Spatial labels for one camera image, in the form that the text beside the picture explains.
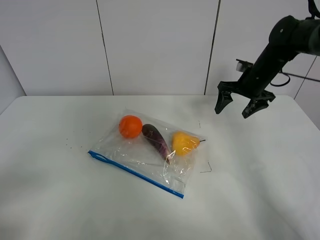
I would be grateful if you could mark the clear zip bag blue zipper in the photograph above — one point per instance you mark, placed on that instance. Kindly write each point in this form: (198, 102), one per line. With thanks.
(139, 158)

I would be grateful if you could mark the purple eggplant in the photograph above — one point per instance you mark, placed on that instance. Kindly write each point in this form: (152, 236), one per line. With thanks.
(155, 138)

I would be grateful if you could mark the orange fruit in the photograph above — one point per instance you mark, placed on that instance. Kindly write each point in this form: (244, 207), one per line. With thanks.
(130, 126)

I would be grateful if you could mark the yellow pear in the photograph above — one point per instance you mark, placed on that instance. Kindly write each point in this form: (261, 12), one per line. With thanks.
(183, 143)

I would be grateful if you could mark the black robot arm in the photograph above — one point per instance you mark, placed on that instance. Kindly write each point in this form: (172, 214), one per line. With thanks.
(288, 38)

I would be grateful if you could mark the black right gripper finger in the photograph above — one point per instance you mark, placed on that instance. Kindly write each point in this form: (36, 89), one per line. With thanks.
(254, 106)

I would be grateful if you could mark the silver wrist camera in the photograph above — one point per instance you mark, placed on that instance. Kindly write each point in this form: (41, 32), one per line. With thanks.
(243, 65)

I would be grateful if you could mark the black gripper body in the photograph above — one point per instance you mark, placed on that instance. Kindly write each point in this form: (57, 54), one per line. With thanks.
(227, 88)

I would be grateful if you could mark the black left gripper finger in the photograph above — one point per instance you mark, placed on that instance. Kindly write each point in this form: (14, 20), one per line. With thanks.
(224, 98)

